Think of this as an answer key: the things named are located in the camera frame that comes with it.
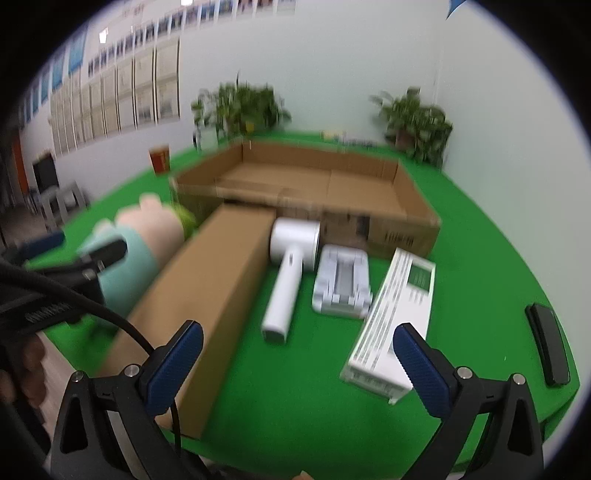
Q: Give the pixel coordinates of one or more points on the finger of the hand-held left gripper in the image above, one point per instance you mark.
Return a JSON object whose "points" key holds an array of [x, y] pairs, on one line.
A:
{"points": [[44, 245], [108, 251]]}

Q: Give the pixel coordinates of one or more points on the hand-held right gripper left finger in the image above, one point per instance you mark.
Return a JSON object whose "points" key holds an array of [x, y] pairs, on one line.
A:
{"points": [[178, 364]]}

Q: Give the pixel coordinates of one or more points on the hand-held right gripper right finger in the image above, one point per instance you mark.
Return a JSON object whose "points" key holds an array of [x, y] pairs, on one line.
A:
{"points": [[422, 369]]}

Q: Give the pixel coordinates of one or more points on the long narrow cardboard box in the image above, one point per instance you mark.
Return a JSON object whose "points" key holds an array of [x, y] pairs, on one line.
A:
{"points": [[217, 286]]}

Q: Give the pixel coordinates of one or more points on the white hair dryer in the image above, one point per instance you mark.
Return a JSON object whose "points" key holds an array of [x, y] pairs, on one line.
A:
{"points": [[288, 277]]}

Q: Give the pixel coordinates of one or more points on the large cardboard box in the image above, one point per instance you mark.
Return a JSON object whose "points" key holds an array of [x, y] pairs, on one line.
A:
{"points": [[295, 175]]}

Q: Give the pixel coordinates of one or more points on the person's left hand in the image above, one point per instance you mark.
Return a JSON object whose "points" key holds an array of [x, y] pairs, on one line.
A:
{"points": [[28, 369]]}

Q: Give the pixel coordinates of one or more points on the pink and teal plush toy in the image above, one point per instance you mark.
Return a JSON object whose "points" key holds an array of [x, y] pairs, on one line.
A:
{"points": [[147, 226]]}

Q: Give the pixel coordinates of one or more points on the grey plastic stool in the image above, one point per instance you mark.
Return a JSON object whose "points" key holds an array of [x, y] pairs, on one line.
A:
{"points": [[62, 201]]}

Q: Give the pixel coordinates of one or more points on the white printed carton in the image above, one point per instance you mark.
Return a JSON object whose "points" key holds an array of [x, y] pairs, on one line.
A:
{"points": [[397, 304]]}

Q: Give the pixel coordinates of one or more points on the black monitor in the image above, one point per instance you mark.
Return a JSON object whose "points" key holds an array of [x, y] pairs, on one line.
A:
{"points": [[45, 170]]}

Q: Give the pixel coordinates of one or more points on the red paper box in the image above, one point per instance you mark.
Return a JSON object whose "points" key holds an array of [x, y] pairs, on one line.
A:
{"points": [[159, 159]]}

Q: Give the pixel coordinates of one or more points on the grey plastic stand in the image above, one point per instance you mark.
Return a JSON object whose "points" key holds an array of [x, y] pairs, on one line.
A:
{"points": [[341, 277]]}

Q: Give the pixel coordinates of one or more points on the bushy potted plant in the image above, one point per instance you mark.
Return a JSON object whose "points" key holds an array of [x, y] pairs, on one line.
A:
{"points": [[244, 108]]}

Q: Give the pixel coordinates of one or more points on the small colourful printed box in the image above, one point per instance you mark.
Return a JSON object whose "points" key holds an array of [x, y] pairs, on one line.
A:
{"points": [[358, 141]]}

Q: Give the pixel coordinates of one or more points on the potted plant in brown pot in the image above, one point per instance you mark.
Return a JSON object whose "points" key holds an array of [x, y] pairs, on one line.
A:
{"points": [[415, 124]]}

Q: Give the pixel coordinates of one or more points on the wall of framed certificates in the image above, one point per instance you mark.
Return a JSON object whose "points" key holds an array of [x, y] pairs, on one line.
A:
{"points": [[115, 92]]}

